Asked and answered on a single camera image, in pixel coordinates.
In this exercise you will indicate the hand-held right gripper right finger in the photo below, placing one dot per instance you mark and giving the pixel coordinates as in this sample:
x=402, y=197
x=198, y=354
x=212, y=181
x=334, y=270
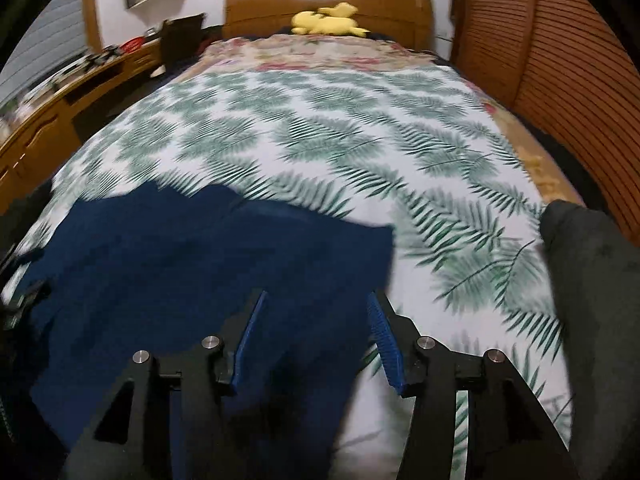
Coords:
x=387, y=345

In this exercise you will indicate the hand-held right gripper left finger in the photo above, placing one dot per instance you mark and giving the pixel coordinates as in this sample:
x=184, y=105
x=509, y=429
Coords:
x=250, y=340

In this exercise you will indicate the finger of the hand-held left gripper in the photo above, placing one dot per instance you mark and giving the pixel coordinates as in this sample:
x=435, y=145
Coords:
x=25, y=302

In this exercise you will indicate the navy blue suit jacket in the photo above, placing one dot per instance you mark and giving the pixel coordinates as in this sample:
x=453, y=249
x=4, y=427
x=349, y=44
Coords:
x=200, y=270

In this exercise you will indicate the wooden desk cabinet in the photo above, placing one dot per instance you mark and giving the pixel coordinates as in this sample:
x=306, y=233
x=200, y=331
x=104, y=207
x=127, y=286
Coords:
x=45, y=120

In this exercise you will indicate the grey window blind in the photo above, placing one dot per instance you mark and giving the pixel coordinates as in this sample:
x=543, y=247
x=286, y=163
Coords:
x=45, y=45

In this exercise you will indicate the leaf print bedsheet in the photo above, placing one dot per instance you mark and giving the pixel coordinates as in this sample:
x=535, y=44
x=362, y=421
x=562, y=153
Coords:
x=310, y=150

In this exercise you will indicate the red bowl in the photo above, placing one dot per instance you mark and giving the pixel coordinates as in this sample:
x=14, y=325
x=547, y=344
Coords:
x=133, y=45

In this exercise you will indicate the dark grey cloth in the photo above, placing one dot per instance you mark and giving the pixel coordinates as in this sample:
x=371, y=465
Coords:
x=600, y=340

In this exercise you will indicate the black chair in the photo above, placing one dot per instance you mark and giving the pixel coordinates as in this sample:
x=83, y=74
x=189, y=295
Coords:
x=182, y=40

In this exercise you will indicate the floral blanket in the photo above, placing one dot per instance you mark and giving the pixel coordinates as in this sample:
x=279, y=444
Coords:
x=320, y=52

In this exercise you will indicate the wooden louvred wardrobe door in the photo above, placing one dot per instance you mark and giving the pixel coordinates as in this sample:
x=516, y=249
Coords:
x=560, y=70

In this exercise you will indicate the yellow plush toy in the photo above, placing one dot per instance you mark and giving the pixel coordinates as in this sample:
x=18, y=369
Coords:
x=327, y=22

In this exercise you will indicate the wooden headboard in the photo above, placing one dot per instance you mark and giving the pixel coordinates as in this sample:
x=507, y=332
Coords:
x=270, y=7

